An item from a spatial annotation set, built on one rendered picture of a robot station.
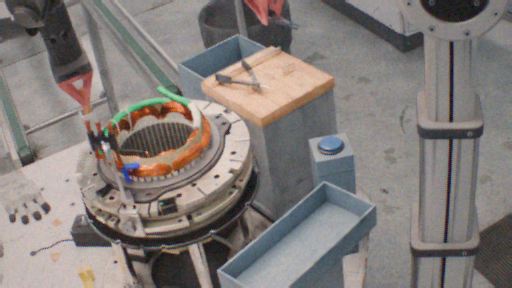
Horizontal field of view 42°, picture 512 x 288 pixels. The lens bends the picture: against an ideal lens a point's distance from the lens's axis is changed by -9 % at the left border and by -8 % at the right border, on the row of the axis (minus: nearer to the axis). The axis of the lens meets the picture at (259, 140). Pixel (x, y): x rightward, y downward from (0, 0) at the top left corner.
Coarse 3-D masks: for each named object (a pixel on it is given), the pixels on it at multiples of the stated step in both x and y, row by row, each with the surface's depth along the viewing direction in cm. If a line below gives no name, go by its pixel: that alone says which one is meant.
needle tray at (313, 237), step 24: (312, 192) 114; (336, 192) 115; (288, 216) 111; (312, 216) 115; (336, 216) 115; (360, 216) 113; (264, 240) 109; (288, 240) 112; (312, 240) 111; (336, 240) 105; (360, 240) 109; (240, 264) 106; (264, 264) 108; (288, 264) 107; (312, 264) 101; (336, 264) 109
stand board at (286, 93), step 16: (272, 48) 154; (240, 64) 150; (272, 64) 148; (304, 64) 146; (208, 80) 146; (272, 80) 143; (288, 80) 142; (304, 80) 141; (320, 80) 141; (224, 96) 141; (240, 96) 140; (256, 96) 139; (272, 96) 138; (288, 96) 137; (304, 96) 138; (240, 112) 138; (256, 112) 134; (272, 112) 134; (288, 112) 137
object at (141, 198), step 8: (216, 120) 128; (224, 120) 127; (224, 128) 125; (224, 136) 125; (224, 144) 122; (216, 160) 119; (208, 168) 117; (104, 176) 119; (200, 176) 116; (176, 184) 115; (184, 184) 115; (136, 192) 114; (144, 192) 114; (152, 192) 114; (160, 192) 114; (136, 200) 113; (144, 200) 113; (152, 200) 113
